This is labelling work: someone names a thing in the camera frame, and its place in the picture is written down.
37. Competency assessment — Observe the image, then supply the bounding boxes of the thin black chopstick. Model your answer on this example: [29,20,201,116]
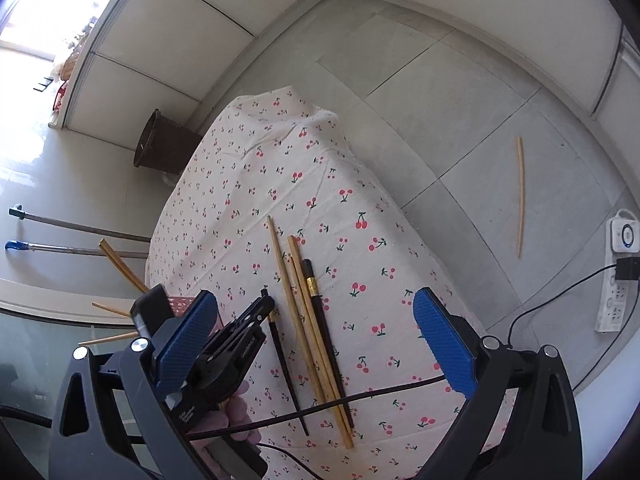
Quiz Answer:
[260,287,311,437]

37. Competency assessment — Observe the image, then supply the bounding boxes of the cherry print tablecloth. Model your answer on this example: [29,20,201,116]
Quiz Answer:
[145,87,518,480]

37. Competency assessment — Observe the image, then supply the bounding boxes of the white kitchen cabinets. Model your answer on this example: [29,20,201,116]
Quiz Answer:
[47,0,640,126]

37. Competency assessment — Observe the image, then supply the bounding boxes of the person's left hand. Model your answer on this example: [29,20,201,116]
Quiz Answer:
[220,381,262,445]

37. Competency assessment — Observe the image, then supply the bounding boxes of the black capped mop handle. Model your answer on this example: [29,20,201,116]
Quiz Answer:
[9,205,153,244]

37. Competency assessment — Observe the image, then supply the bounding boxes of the blue capped mop handle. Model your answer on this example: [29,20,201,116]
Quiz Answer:
[5,241,151,259]

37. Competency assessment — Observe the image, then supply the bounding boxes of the brown trash bin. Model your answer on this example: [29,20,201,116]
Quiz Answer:
[132,108,203,176]

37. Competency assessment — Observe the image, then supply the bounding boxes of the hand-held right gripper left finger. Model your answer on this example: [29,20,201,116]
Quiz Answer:
[47,289,219,480]

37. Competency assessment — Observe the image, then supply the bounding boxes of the white timer plug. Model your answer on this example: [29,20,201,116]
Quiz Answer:
[612,220,640,253]

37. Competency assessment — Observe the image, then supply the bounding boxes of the woven basket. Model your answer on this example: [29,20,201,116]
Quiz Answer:
[61,52,84,79]

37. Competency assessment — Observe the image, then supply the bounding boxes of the thin black adapter cable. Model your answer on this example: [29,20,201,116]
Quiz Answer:
[505,267,621,353]

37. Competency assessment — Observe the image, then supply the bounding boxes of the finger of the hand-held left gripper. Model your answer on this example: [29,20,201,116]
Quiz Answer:
[131,284,177,342]
[190,295,277,403]

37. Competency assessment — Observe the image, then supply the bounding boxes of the wooden chopstick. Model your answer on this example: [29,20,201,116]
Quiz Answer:
[91,302,132,318]
[78,331,139,347]
[98,241,146,294]
[102,238,150,291]
[266,215,326,407]
[288,236,354,449]
[515,136,527,258]

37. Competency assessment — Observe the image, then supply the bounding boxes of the white power strip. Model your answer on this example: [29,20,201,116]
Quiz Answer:
[594,208,640,333]

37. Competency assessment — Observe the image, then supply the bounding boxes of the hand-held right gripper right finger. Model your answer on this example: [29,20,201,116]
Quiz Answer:
[413,287,583,480]

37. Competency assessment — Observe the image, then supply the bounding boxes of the black chopstick with gold band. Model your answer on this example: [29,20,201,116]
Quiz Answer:
[301,259,356,430]

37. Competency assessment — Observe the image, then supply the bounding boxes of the thick black cable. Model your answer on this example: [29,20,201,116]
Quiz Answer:
[0,402,53,428]

